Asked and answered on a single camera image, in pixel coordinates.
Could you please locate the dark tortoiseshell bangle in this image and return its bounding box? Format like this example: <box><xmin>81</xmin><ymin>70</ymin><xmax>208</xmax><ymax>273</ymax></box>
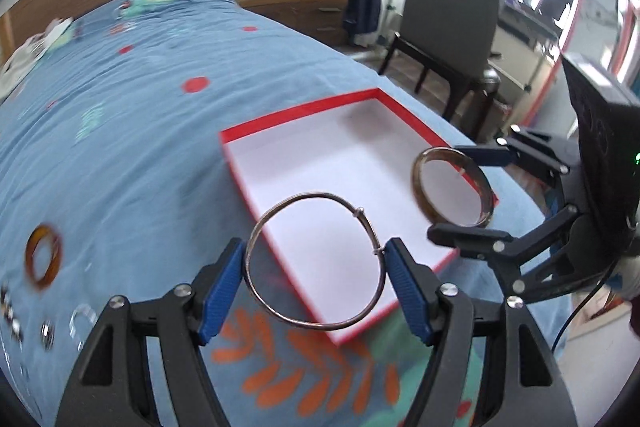
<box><xmin>411</xmin><ymin>146</ymin><xmax>495</xmax><ymax>228</ymax></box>

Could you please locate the thin silver bangle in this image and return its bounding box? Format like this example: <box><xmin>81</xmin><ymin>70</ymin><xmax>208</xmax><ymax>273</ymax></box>
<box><xmin>244</xmin><ymin>191</ymin><xmax>390</xmax><ymax>335</ymax></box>

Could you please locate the blue gloved right hand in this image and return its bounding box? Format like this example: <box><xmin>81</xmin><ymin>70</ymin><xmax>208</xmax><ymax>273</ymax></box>
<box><xmin>606</xmin><ymin>229</ymin><xmax>640</xmax><ymax>301</ymax></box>

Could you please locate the small silver pendant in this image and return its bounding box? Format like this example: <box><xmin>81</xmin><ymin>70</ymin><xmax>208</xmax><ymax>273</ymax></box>
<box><xmin>40</xmin><ymin>320</ymin><xmax>55</xmax><ymax>351</ymax></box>

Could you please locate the blue patterned bedspread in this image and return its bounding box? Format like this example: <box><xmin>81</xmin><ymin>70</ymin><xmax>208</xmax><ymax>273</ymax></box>
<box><xmin>0</xmin><ymin>0</ymin><xmax>574</xmax><ymax>427</ymax></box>

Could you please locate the grey green chair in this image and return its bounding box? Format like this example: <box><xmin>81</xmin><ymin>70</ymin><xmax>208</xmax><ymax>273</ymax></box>
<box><xmin>378</xmin><ymin>0</ymin><xmax>503</xmax><ymax>141</ymax></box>

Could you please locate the amber orange bangle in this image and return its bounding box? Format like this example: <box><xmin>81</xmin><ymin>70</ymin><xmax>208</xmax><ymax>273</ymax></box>
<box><xmin>24</xmin><ymin>223</ymin><xmax>63</xmax><ymax>291</ymax></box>

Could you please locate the dark beaded brooch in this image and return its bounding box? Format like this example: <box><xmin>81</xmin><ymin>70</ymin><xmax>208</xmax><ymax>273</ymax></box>
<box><xmin>1</xmin><ymin>285</ymin><xmax>24</xmax><ymax>345</ymax></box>

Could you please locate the red shallow box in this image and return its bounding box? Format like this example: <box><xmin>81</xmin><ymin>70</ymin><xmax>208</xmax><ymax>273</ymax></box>
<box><xmin>220</xmin><ymin>88</ymin><xmax>497</xmax><ymax>345</ymax></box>

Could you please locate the dark blue hanging bag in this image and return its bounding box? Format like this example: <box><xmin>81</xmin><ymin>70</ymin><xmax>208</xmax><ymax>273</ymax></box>
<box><xmin>343</xmin><ymin>0</ymin><xmax>382</xmax><ymax>48</ymax></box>

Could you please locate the white cloth on bed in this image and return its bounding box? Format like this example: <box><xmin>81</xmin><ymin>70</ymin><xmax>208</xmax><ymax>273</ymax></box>
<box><xmin>0</xmin><ymin>17</ymin><xmax>74</xmax><ymax>102</ymax></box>

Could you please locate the small silver hoop bracelet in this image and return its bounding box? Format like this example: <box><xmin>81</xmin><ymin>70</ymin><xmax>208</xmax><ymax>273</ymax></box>
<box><xmin>68</xmin><ymin>304</ymin><xmax>100</xmax><ymax>351</ymax></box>

